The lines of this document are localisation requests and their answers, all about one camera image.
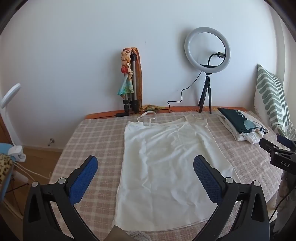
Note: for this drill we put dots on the orange patterned cloth strip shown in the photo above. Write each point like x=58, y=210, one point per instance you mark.
x=139, y=81

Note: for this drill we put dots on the leopard print cloth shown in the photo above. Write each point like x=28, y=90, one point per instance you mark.
x=4, y=166

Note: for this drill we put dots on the small black tripod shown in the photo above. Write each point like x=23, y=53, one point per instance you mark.
x=208, y=83

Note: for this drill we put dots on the black gooseneck phone holder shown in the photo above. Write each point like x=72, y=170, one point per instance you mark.
x=209, y=60

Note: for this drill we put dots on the green striped pillow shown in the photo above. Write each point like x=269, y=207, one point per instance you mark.
x=270, y=97

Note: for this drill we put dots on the grey folded tripod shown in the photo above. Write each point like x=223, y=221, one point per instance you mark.
x=133, y=92

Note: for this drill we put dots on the colourful floral scarf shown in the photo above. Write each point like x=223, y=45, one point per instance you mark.
x=126, y=89

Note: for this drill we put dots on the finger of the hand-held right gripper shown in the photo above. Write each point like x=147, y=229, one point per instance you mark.
x=285, y=140
x=270, y=145

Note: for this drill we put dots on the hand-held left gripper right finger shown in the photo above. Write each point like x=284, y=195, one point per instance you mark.
x=207, y=178

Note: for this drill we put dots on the white desk lamp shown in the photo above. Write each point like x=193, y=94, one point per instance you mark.
x=10, y=92

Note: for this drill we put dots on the blue and white clamp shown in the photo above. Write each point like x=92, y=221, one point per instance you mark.
x=16, y=153

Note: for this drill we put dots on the dark green folded shirt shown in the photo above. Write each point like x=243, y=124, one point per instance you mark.
x=233, y=118

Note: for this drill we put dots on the beige plaid blanket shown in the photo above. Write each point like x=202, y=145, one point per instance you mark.
x=97, y=139

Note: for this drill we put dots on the metal wall hook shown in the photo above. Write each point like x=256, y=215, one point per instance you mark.
x=50, y=141

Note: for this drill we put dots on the orange floral bed sheet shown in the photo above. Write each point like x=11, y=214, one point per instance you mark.
x=99, y=115

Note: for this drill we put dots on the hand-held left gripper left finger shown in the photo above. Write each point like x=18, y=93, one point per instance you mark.
x=84, y=176

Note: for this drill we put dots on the white tank top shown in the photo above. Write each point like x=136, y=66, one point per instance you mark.
x=161, y=162

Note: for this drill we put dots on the white folded clothes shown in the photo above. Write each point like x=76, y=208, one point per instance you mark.
x=245, y=138

